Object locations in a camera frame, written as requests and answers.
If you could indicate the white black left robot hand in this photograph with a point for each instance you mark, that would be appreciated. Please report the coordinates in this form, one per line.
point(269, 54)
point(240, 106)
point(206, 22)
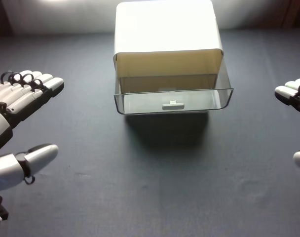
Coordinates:
point(7, 96)

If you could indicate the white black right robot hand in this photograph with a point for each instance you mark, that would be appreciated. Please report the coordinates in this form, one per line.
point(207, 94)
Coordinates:
point(291, 93)

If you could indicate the cream plastic drawer cabinet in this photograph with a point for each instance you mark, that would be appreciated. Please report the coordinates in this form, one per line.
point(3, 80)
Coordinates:
point(164, 29)

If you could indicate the grey table cloth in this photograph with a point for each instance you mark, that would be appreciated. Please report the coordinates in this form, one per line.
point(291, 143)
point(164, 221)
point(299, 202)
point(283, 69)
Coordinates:
point(150, 185)

